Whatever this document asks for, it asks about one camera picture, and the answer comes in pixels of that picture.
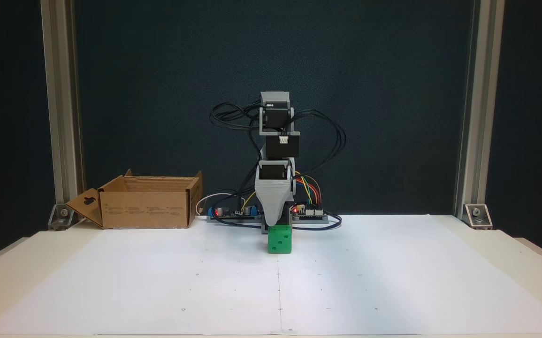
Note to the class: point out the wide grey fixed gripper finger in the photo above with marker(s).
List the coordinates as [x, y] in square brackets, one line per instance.
[274, 202]

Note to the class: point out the green die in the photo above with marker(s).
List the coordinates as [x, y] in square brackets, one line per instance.
[280, 240]

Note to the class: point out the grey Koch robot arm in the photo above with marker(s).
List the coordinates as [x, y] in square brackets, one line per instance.
[281, 146]

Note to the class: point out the circuit board with red LED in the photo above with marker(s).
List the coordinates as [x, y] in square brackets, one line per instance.
[310, 213]

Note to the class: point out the circuit board with blue parts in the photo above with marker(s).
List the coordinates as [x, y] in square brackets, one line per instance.
[233, 215]

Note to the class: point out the open cardboard box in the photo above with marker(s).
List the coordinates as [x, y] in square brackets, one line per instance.
[144, 211]

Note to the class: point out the white paper sheet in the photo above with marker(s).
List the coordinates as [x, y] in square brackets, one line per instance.
[158, 281]

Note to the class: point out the metal corner bracket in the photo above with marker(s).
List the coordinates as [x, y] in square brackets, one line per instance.
[60, 217]
[478, 215]

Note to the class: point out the aluminium frame post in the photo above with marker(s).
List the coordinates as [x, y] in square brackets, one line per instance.
[62, 103]
[479, 103]

